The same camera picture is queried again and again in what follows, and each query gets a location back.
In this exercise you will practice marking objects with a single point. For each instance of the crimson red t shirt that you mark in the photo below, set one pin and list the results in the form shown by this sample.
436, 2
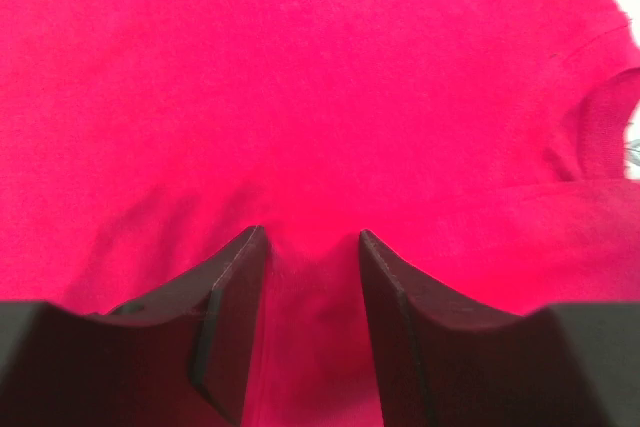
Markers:
482, 140

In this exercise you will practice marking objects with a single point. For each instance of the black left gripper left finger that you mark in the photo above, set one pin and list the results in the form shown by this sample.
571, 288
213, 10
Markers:
178, 355

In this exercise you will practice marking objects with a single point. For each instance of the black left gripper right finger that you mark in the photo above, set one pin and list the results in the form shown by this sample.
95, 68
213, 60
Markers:
444, 359

